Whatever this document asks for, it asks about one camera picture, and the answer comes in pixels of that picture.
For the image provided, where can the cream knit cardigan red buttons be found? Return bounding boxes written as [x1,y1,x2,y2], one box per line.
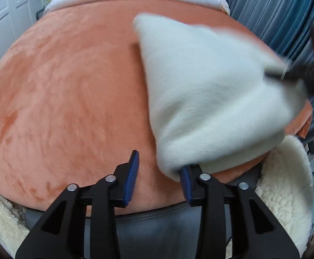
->
[133,12,309,182]

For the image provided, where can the blue-grey curtain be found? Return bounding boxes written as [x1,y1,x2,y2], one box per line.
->
[208,0,314,68]

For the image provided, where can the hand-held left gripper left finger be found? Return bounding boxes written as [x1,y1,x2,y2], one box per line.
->
[15,150,140,259]

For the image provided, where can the orange plush blanket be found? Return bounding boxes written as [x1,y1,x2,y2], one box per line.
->
[0,0,314,218]

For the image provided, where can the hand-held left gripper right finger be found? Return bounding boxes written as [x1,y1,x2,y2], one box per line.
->
[179,164,299,259]

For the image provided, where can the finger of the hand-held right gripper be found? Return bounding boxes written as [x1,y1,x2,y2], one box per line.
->
[265,69,309,83]

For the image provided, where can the grey bed frame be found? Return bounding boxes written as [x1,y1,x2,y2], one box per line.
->
[23,164,264,259]

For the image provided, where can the white panelled wardrobe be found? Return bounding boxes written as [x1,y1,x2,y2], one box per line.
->
[0,0,51,83]

